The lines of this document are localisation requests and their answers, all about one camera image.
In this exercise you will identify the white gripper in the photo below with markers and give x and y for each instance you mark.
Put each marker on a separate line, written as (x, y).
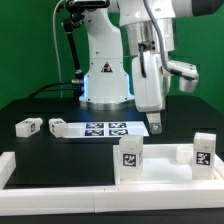
(150, 85)

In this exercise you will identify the white square tabletop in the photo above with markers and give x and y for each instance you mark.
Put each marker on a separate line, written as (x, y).
(166, 163)

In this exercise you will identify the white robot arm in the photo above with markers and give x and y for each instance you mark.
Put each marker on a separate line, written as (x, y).
(130, 42)

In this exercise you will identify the white tag sheet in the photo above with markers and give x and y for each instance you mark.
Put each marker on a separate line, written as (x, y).
(105, 129)

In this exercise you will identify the white U-shaped fence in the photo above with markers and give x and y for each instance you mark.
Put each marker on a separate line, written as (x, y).
(96, 199)

